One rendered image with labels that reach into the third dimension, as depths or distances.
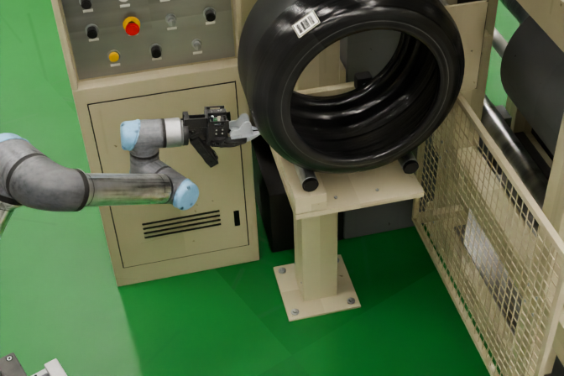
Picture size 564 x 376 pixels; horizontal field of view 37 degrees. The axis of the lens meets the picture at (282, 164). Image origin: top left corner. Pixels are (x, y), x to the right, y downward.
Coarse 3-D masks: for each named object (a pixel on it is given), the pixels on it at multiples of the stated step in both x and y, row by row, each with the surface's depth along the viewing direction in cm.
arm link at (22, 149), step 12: (0, 144) 187; (12, 144) 187; (24, 144) 188; (0, 156) 185; (12, 156) 184; (24, 156) 184; (0, 168) 184; (12, 168) 183; (0, 180) 185; (0, 192) 186; (0, 204) 187; (12, 204) 188; (0, 216) 189; (0, 228) 191
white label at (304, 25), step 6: (312, 12) 195; (306, 18) 195; (312, 18) 195; (294, 24) 197; (300, 24) 196; (306, 24) 195; (312, 24) 194; (300, 30) 195; (306, 30) 194; (300, 36) 195
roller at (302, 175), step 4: (296, 168) 231; (300, 168) 229; (300, 172) 228; (304, 172) 227; (308, 172) 227; (312, 172) 228; (300, 176) 228; (304, 176) 226; (308, 176) 226; (312, 176) 226; (300, 180) 227; (304, 180) 226; (308, 180) 225; (312, 180) 225; (316, 180) 226; (304, 184) 226; (308, 184) 226; (312, 184) 226; (316, 184) 226; (304, 188) 226; (308, 188) 227; (312, 188) 227; (316, 188) 228
